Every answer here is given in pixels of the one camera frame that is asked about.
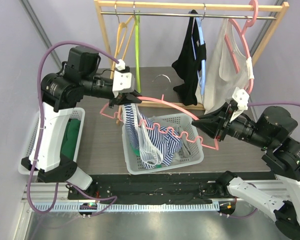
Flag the pink hanger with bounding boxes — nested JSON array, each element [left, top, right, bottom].
[[99, 73, 220, 151], [224, 0, 259, 94]]

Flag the grey tank top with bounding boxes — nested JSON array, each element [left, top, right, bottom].
[[148, 116, 191, 166]]

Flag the blue striped tank top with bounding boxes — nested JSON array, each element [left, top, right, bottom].
[[122, 102, 183, 170]]

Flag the green tank top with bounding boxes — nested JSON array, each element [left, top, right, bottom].
[[132, 147, 162, 169]]

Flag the yellow hanger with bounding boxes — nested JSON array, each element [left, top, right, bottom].
[[109, 1, 136, 80]]

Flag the lime green hanger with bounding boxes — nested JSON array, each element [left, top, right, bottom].
[[133, 3, 141, 93]]

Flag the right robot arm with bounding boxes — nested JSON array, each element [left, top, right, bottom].
[[192, 101, 300, 240]]

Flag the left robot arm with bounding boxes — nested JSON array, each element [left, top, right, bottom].
[[21, 46, 141, 200]]

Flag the white tank top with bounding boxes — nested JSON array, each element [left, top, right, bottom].
[[195, 19, 254, 114]]

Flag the light blue hanger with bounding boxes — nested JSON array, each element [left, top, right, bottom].
[[195, 17, 207, 96]]

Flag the black tank top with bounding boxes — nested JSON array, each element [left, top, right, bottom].
[[171, 16, 201, 106]]

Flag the white centre basket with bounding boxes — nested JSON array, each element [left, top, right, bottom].
[[122, 113, 204, 175]]

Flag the white basket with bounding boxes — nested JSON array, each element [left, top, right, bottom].
[[24, 107, 86, 162], [122, 113, 204, 175]]

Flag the white left basket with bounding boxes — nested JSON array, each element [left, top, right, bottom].
[[24, 107, 86, 162]]

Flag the dark green garment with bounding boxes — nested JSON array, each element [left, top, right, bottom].
[[60, 118, 81, 160]]

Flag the wooden clothes rack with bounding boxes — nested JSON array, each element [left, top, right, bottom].
[[94, 0, 289, 112]]

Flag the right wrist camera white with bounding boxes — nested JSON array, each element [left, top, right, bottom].
[[230, 87, 250, 122]]

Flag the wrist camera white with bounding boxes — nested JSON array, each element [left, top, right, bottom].
[[112, 59, 135, 98], [230, 87, 250, 122]]

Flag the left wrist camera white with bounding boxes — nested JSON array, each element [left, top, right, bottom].
[[112, 59, 135, 98]]

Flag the white slotted cable duct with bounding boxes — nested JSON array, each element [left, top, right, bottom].
[[31, 202, 220, 213]]

